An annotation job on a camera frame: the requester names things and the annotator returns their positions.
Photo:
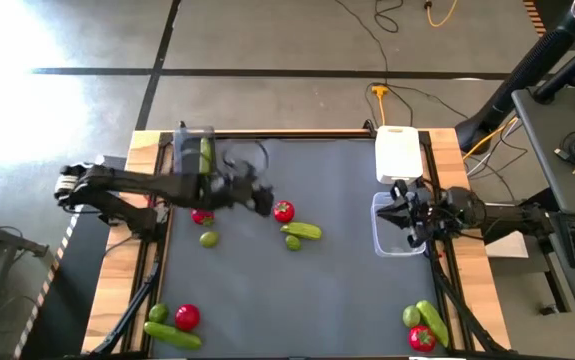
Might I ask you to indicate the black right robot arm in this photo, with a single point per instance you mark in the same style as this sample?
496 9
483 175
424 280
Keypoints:
507 217

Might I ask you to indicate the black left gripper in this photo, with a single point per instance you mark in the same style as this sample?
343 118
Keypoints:
227 192

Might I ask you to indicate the red plastic tomato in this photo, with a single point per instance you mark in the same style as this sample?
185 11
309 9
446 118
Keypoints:
421 338
187 317
283 211
202 218

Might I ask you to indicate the green lime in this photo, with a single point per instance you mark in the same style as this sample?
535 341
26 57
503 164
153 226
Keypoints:
209 239
293 242
158 313
410 316

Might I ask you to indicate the black floor mat striped edge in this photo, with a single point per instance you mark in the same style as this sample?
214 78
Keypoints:
74 280

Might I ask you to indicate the gray translucent plastic bin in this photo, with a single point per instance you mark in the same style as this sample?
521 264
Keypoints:
184 150

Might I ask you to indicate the clear plastic bin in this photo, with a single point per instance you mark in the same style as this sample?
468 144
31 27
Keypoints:
389 246

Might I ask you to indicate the gray desk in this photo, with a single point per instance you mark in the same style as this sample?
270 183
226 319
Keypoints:
547 150

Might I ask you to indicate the gray metal stand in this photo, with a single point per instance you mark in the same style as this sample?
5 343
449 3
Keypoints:
7 240

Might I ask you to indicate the white plastic bin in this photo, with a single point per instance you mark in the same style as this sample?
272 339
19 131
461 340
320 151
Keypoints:
398 155

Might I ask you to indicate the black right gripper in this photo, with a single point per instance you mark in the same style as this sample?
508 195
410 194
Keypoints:
427 215

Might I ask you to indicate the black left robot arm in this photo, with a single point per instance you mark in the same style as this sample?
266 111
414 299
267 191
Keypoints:
132 182

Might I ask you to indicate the black stand column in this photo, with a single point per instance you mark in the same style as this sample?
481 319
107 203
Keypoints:
527 70

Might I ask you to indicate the green cucumber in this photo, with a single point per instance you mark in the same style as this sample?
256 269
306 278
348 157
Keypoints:
206 155
172 336
432 322
302 231

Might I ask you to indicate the black aluminium table frame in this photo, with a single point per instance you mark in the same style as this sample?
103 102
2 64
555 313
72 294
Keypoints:
431 160

